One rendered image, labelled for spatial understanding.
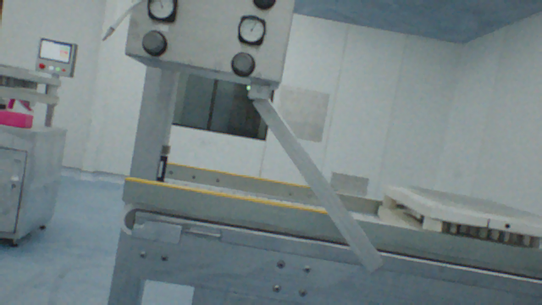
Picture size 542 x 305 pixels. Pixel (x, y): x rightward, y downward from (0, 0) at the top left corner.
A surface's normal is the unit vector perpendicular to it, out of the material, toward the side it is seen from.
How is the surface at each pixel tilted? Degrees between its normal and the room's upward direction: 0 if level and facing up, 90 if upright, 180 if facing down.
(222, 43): 90
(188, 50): 90
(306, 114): 90
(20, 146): 90
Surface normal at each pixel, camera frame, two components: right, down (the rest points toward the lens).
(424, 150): 0.14, 0.07
